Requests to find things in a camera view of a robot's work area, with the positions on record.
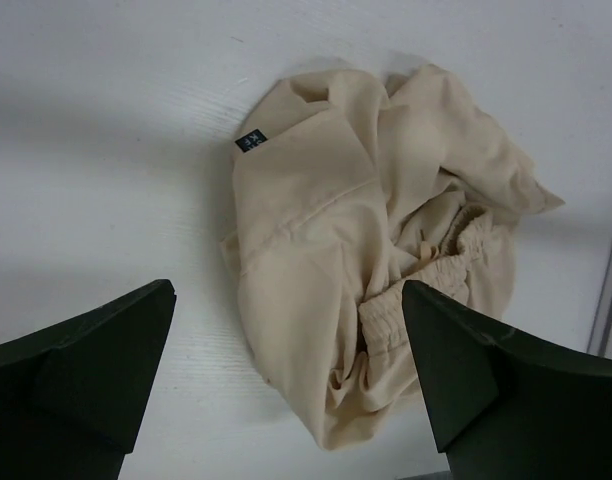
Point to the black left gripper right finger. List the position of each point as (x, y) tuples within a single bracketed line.
[(502, 403)]

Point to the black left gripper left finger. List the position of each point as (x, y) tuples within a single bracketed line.
[(73, 395)]

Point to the beige trousers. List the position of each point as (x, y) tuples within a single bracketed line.
[(346, 187)]

